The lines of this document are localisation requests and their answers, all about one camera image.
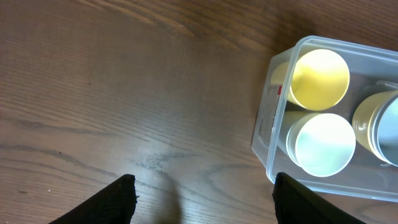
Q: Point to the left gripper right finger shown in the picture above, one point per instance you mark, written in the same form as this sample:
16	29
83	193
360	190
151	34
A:
297	204

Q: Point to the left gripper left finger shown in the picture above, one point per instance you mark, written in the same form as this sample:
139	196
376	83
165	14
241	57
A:
114	204

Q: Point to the white plastic cup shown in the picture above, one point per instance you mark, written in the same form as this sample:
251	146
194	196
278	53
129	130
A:
322	144

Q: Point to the yellow plastic bowl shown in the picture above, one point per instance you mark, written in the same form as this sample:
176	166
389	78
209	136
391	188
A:
360	123

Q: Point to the grey plastic bowl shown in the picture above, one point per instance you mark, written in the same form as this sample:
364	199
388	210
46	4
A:
386	132

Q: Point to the yellow plastic cup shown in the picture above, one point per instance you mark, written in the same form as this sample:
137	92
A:
320	80

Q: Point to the grey plastic cup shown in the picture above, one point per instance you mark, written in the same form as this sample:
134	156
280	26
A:
289	119

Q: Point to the clear plastic container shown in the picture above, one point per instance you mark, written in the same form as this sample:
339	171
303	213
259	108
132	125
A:
372	70

